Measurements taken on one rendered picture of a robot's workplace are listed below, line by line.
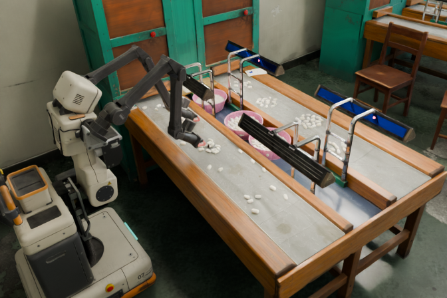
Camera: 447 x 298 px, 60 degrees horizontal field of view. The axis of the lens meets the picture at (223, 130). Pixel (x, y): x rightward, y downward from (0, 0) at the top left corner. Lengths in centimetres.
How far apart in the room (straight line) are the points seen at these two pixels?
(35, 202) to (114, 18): 132
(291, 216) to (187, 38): 167
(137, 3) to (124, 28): 19
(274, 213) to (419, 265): 126
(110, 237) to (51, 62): 165
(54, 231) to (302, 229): 118
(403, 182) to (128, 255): 163
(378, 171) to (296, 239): 71
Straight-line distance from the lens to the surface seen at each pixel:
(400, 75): 423
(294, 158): 177
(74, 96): 193
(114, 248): 256
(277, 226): 192
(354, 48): 485
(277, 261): 176
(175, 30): 300
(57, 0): 350
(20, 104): 365
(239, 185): 213
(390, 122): 210
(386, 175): 233
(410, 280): 283
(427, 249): 305
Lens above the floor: 214
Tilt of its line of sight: 33 degrees down
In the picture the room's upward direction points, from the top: 3 degrees counter-clockwise
